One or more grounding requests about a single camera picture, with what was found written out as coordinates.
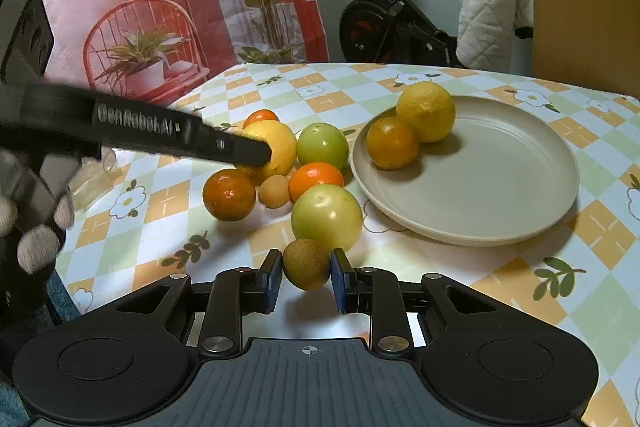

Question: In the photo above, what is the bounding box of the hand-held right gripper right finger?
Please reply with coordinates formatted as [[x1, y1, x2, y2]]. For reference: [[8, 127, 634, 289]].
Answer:
[[330, 248, 498, 358]]

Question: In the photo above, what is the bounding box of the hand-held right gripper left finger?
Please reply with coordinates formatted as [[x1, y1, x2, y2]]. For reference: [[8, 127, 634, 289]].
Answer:
[[112, 249, 284, 358]]

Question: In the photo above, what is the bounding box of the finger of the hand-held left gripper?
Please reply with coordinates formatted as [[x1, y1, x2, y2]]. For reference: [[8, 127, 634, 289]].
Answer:
[[197, 119, 273, 168]]

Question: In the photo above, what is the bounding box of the small brown-green kiwi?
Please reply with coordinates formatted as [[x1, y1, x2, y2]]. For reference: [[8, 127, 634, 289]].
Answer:
[[282, 238, 332, 291]]

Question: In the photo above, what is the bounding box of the large yellow citrus fruit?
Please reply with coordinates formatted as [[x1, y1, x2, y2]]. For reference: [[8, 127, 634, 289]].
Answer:
[[396, 82, 457, 144], [235, 120, 298, 186]]

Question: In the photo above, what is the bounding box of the dark reddish orange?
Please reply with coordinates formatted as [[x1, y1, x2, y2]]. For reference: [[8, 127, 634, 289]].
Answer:
[[202, 168, 257, 222]]

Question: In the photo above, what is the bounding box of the green round fruit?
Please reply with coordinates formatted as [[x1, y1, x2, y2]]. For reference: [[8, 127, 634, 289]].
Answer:
[[291, 185, 363, 253], [296, 123, 349, 172]]

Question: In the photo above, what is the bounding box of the small orange tangerine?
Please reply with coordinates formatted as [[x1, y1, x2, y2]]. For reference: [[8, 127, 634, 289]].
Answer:
[[288, 162, 346, 202], [242, 109, 280, 130]]

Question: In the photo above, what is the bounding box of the yellowish orange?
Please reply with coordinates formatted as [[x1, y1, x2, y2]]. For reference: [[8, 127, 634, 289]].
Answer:
[[366, 117, 420, 170]]

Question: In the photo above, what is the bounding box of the beige round plate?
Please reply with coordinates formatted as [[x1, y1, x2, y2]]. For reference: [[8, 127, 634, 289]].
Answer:
[[349, 94, 581, 248]]

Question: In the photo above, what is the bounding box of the person's left hand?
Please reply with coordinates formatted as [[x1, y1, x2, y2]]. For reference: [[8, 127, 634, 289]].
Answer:
[[0, 149, 76, 276]]

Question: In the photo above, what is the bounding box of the small tan round fruit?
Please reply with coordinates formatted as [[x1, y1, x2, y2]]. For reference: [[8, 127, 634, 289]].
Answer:
[[258, 175, 291, 209]]

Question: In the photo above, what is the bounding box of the clear plastic wrapper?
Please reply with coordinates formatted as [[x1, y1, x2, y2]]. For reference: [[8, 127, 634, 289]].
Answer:
[[70, 147, 123, 210]]

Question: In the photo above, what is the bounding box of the teal textured cloth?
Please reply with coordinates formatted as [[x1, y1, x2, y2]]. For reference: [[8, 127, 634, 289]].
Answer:
[[0, 274, 83, 427]]

